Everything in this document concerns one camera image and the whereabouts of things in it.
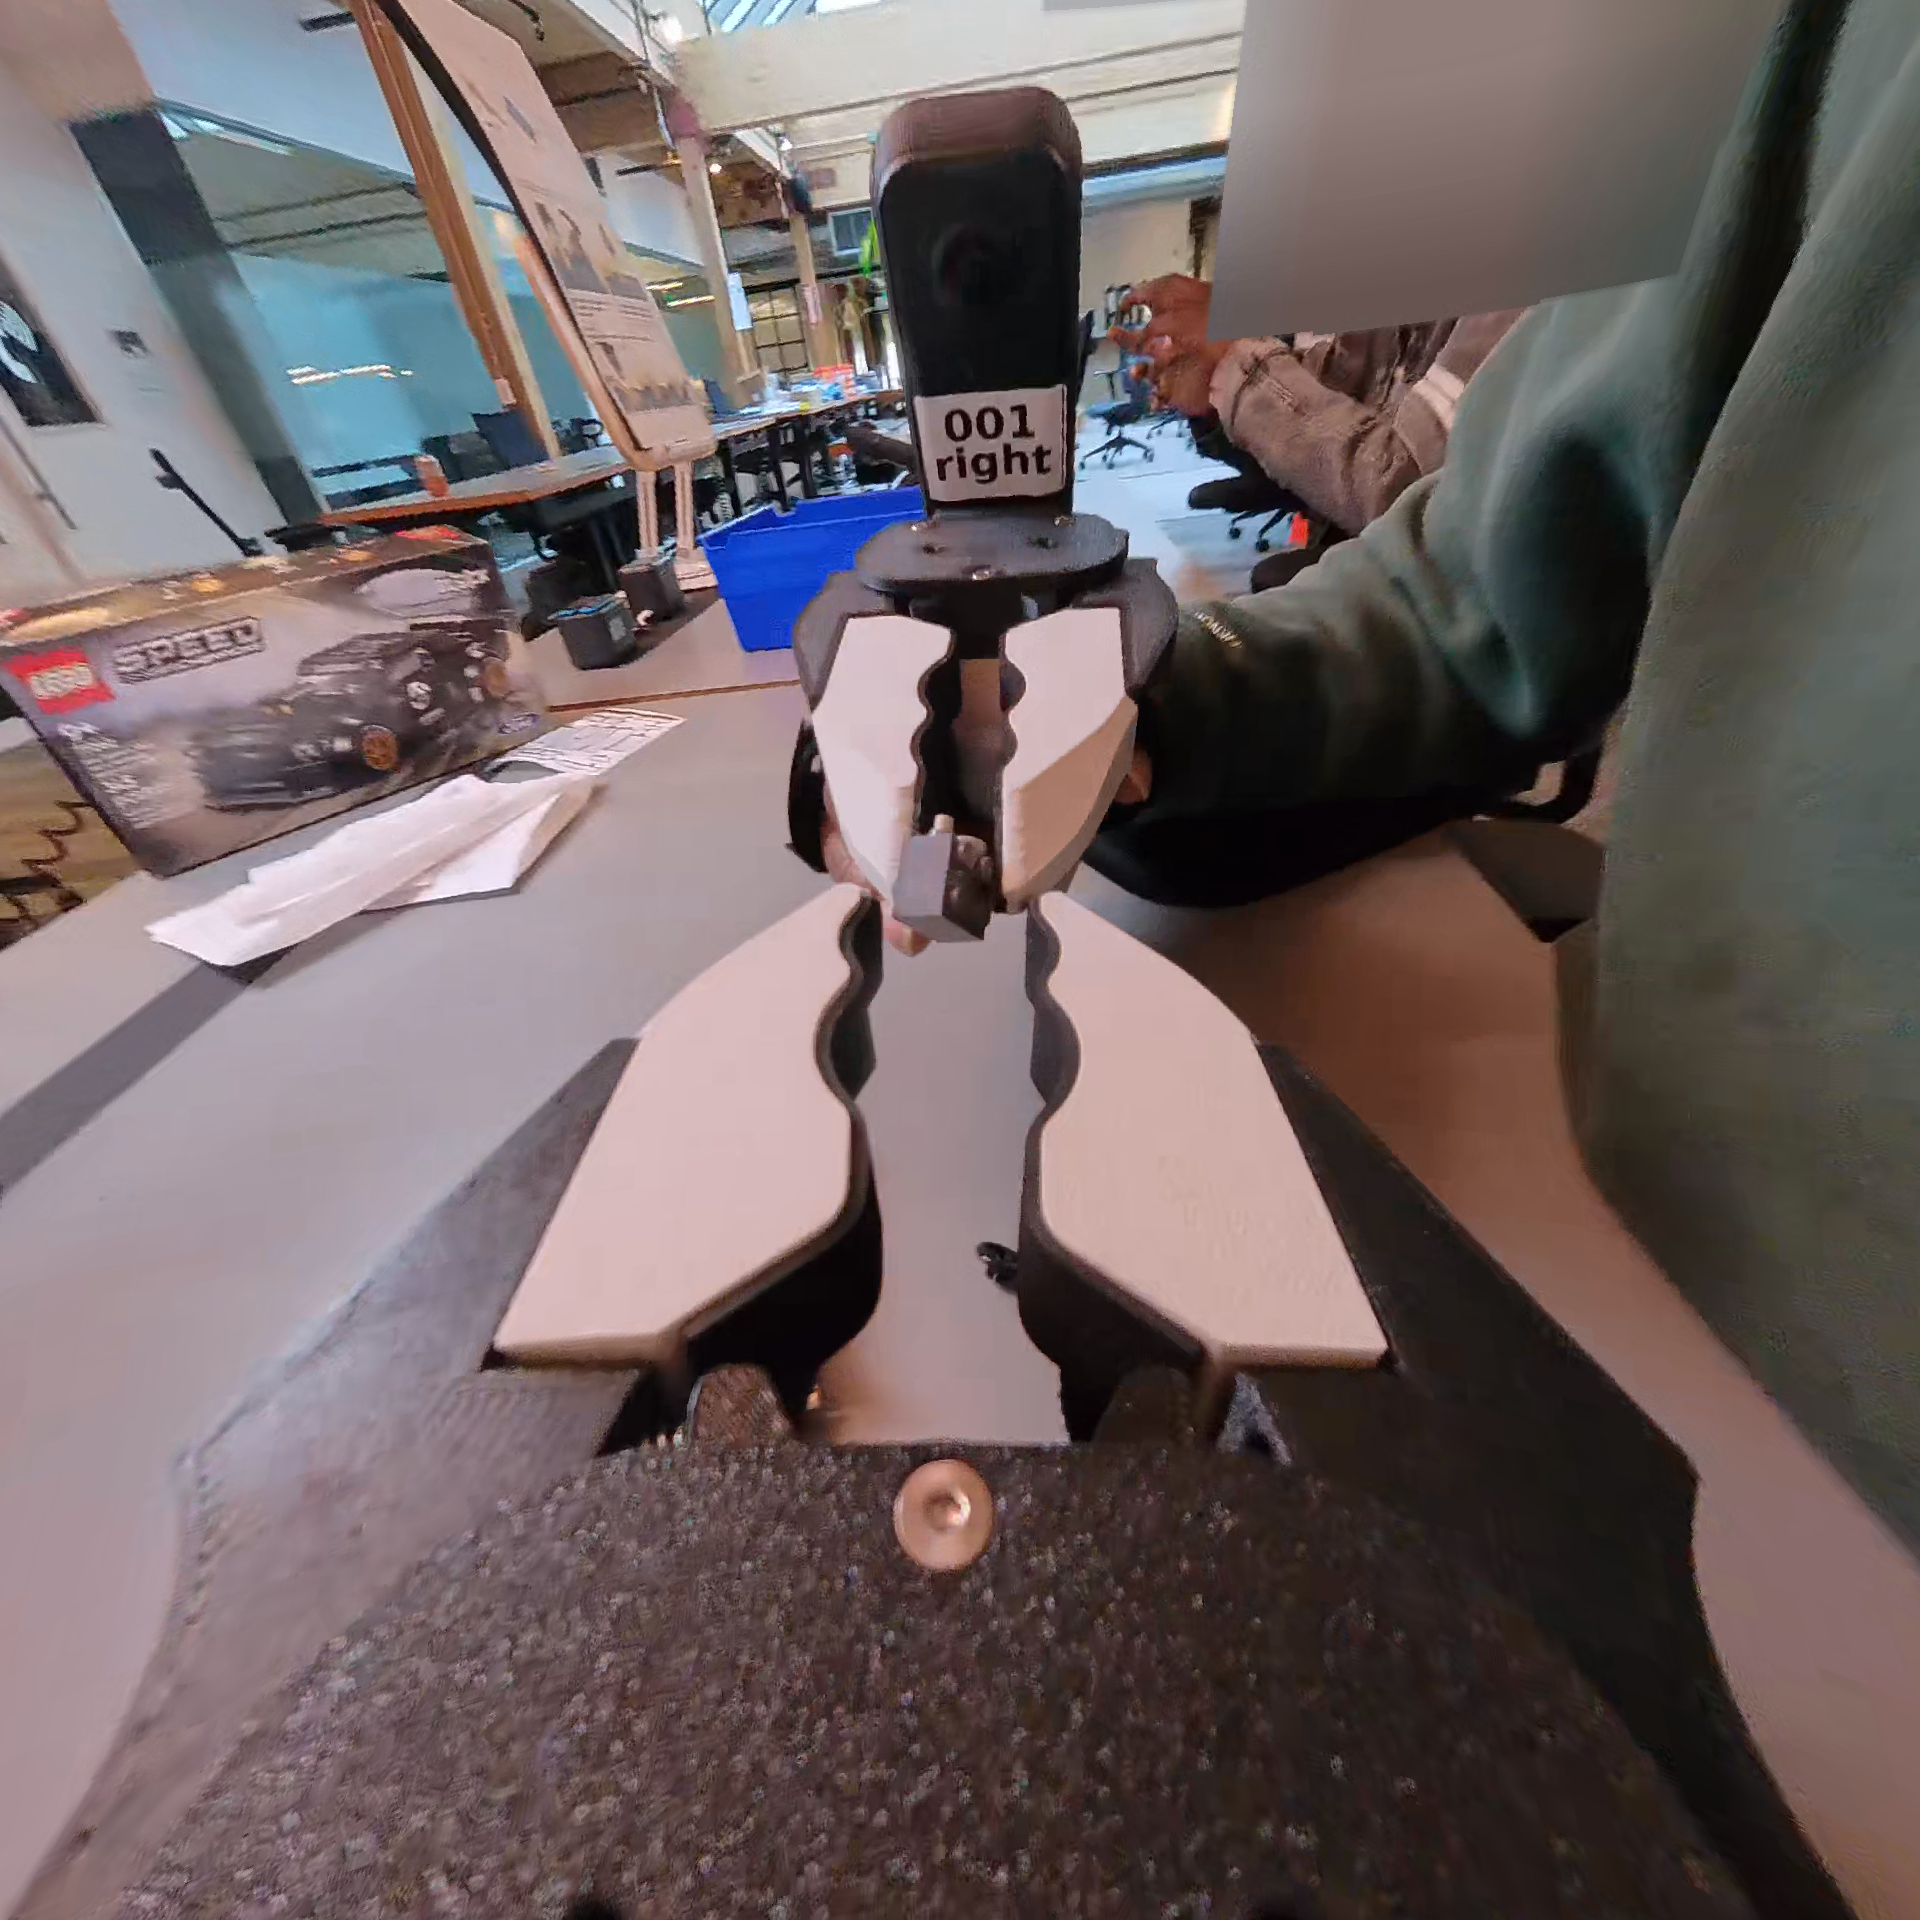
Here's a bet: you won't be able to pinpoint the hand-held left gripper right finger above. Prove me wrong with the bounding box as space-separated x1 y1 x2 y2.
1017 890 1392 1421

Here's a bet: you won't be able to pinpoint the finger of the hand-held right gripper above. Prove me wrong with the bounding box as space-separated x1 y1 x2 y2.
987 609 1146 915
812 612 963 908

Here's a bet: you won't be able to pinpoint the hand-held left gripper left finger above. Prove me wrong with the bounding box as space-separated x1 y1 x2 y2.
494 880 887 1417

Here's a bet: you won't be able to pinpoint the small grey lego piece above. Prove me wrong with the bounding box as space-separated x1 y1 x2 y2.
892 817 1001 952

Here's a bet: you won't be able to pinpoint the person's right forearm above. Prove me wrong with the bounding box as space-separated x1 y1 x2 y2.
1136 272 1834 904

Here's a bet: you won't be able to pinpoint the lego set box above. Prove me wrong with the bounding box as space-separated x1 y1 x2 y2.
0 533 560 880

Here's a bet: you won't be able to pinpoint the blue bin with white label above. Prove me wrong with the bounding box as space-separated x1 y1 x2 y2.
705 488 934 657

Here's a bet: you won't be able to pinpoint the printed white sheet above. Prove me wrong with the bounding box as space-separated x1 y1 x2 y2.
489 707 688 789

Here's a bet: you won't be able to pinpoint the poster on wooden easel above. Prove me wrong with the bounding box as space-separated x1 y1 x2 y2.
345 0 722 571

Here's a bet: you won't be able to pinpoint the long wooden table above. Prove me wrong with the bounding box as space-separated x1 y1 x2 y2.
315 441 722 538

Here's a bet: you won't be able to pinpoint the white paper bags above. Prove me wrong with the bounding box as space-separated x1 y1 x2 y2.
145 773 601 972

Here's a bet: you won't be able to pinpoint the person's green sweatshirt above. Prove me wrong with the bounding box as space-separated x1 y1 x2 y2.
1562 0 1920 1561

